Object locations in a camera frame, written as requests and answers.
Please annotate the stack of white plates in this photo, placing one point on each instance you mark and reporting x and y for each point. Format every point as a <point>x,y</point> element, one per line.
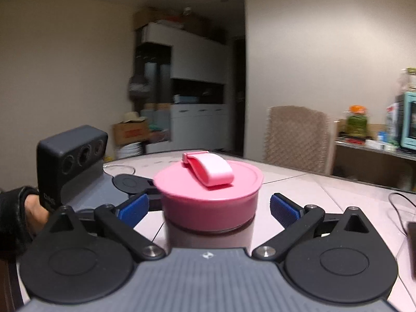
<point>130,151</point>

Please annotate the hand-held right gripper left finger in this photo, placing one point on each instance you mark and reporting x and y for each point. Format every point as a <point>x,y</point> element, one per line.
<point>132,209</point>

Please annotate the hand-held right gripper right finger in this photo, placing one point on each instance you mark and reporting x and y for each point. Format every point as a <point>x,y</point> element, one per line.
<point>283,210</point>

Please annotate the beige woven chair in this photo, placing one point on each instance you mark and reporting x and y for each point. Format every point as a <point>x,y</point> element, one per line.
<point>297,139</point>

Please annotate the person's left hand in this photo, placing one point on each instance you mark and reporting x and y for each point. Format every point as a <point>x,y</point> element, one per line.
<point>34,213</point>

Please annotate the white and red carton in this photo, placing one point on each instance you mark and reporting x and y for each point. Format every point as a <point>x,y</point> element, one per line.
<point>392,122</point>

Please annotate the dark side table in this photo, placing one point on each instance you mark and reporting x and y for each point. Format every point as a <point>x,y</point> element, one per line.
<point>373,165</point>

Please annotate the dark hanging bag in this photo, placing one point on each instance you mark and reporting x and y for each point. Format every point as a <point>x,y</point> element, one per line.
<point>139,87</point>

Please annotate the clear glass dish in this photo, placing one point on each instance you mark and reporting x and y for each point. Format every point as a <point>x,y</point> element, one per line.
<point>119,169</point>

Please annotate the person's left forearm black sleeve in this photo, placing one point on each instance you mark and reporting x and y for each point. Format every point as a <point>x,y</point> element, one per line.
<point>13,221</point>

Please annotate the green jar with orange lid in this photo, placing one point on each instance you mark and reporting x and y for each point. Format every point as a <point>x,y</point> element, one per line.
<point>357,123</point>

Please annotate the straw hat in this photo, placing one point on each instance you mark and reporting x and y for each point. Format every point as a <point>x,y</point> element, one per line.
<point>134,117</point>

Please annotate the clear bottle with green cap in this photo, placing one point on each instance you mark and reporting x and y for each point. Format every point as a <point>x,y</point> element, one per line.
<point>410,78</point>

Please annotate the mint green toaster oven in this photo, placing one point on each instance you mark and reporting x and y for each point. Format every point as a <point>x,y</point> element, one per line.
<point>410,120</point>

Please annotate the white and black cabinet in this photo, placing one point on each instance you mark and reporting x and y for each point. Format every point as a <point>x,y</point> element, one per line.
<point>198,81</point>

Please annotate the cardboard boxes on cabinet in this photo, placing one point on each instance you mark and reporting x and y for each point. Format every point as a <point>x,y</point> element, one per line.
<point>182,21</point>

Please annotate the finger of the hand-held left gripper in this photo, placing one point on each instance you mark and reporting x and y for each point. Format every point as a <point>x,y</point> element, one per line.
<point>154,192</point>

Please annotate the brown cardboard box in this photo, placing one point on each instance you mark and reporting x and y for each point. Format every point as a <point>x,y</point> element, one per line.
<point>130,134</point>

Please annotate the pink translucent bottle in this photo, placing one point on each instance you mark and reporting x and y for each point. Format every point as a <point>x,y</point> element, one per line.
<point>208,239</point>

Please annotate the black flat device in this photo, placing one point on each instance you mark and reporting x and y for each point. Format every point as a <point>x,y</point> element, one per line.
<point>412,250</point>

